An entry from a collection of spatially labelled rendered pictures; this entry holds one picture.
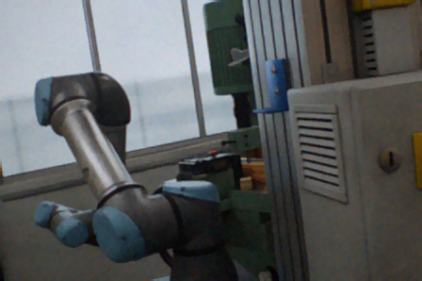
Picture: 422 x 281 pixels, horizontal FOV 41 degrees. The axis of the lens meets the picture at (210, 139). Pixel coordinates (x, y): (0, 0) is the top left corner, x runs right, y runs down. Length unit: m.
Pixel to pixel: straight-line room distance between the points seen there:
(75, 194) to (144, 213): 2.03
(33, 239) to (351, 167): 2.53
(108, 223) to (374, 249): 0.57
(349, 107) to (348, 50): 0.22
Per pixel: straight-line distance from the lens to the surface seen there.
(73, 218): 1.61
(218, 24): 1.88
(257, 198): 1.74
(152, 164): 3.29
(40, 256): 3.15
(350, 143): 0.72
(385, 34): 0.91
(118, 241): 1.12
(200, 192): 1.17
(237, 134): 1.92
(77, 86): 1.40
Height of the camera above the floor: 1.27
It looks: 6 degrees down
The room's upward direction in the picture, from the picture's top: 8 degrees counter-clockwise
